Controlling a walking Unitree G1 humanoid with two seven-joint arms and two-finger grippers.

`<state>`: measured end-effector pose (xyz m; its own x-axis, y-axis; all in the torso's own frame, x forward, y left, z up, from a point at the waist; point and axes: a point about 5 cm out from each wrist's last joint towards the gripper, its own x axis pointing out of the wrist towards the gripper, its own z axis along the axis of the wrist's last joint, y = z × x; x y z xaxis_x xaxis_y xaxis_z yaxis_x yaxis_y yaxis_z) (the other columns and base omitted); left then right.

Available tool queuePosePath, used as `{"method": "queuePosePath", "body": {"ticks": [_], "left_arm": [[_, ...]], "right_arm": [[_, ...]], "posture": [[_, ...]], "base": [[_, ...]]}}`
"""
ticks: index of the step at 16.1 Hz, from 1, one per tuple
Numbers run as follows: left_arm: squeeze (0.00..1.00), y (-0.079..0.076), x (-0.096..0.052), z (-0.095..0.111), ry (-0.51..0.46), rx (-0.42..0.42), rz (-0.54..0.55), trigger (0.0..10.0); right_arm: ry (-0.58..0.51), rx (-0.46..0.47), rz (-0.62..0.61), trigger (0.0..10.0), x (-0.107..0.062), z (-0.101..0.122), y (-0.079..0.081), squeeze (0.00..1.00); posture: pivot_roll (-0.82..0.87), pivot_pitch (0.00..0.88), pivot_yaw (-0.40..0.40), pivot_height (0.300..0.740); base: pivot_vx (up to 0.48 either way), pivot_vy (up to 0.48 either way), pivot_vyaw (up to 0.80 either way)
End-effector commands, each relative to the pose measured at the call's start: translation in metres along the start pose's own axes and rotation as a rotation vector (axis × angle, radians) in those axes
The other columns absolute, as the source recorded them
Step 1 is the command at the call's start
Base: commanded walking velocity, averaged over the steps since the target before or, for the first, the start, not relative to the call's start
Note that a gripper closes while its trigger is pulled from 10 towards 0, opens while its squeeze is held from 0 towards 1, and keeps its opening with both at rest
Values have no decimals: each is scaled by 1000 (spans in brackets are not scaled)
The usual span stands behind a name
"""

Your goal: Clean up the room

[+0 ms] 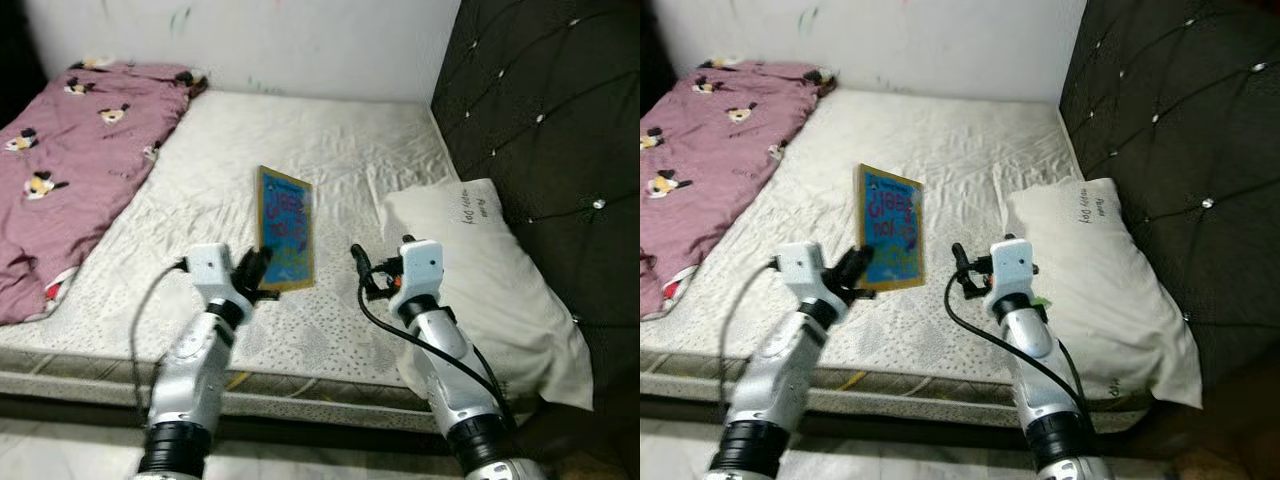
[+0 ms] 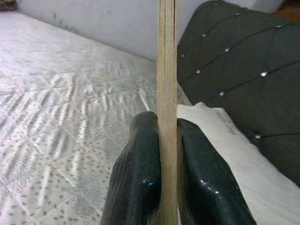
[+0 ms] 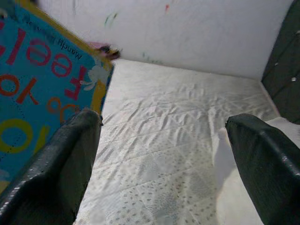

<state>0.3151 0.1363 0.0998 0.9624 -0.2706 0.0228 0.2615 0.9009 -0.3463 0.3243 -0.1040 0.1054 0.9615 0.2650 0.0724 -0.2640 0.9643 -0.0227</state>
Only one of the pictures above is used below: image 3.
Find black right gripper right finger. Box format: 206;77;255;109
224;113;300;225

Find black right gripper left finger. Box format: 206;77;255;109
0;108;105;225

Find white pillow with tree print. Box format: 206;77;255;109
214;116;300;225

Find blue yellow children's book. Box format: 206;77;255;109
0;0;115;195

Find purple cartoon print blanket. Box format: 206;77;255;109
90;41;122;60

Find dark tufted headboard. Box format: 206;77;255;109
261;0;300;127

